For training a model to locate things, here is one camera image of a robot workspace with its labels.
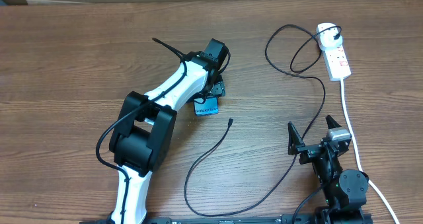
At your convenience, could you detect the white USB wall charger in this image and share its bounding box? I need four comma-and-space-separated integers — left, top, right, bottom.
316, 22, 343, 51

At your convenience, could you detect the black USB charging cable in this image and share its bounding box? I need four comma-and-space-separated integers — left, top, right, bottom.
184, 24, 343, 217

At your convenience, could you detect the white power extension strip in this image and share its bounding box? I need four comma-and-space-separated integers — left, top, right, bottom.
323, 46, 352, 81

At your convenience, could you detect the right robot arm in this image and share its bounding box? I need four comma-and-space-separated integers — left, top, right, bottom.
288, 115, 373, 224

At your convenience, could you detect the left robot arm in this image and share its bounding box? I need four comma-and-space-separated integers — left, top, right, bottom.
106, 39, 230, 223

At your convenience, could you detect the white power strip cord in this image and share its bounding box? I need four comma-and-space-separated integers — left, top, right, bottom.
339, 79, 401, 224

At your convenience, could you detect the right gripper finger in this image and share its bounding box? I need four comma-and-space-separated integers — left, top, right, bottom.
325, 115, 341, 130
288, 122, 305, 155

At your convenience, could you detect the blue-screen Samsung smartphone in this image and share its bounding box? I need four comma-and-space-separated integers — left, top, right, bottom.
194, 97, 219, 116

